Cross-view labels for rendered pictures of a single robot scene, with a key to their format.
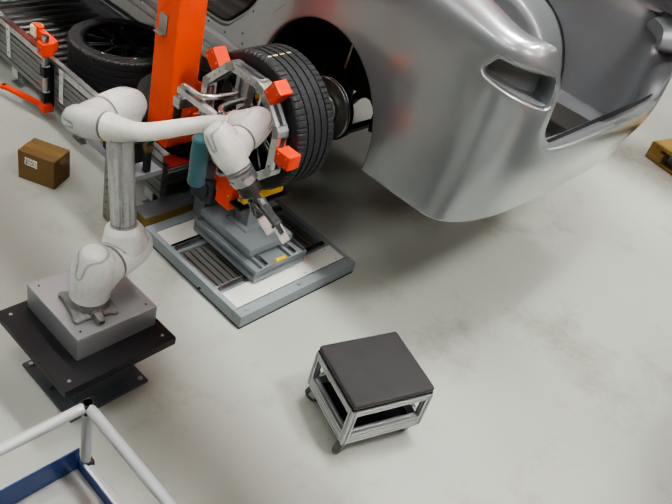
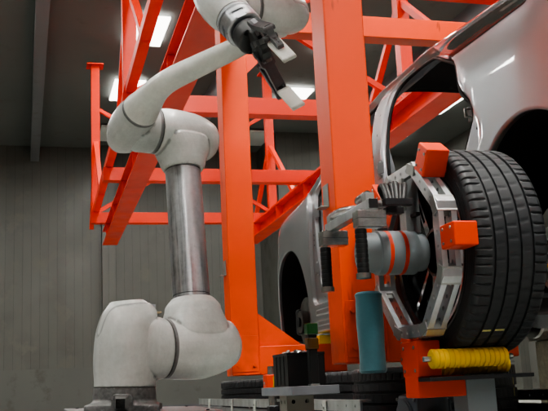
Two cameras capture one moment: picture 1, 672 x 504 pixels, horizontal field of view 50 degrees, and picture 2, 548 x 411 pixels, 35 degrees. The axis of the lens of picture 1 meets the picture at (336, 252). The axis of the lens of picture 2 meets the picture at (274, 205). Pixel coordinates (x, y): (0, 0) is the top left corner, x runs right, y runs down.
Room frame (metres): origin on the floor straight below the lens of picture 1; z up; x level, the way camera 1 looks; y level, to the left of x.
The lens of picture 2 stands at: (0.56, -0.89, 0.46)
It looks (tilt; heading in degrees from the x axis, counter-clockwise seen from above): 12 degrees up; 41
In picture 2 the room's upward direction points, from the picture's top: 3 degrees counter-clockwise
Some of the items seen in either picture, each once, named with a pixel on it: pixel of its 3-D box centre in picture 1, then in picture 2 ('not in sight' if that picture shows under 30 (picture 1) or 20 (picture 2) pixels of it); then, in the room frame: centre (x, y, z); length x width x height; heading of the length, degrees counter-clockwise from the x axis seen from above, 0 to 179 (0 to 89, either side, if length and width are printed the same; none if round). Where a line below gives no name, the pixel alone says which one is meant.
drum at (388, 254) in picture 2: not in sight; (391, 253); (2.88, 0.63, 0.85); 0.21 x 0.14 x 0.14; 146
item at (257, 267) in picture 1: (249, 239); not in sight; (3.05, 0.46, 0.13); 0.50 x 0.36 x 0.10; 56
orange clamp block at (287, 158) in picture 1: (287, 158); (458, 235); (2.76, 0.33, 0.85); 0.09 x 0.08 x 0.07; 56
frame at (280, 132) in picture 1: (240, 124); (412, 252); (2.94, 0.59, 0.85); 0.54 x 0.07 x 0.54; 56
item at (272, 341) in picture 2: not in sight; (298, 342); (4.53, 2.41, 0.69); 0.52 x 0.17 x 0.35; 146
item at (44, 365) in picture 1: (86, 350); not in sight; (1.99, 0.87, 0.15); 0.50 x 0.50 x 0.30; 57
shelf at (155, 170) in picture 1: (123, 154); (298, 390); (3.03, 1.18, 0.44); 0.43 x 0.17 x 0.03; 56
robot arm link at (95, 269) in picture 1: (93, 271); (130, 342); (2.00, 0.86, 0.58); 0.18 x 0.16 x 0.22; 164
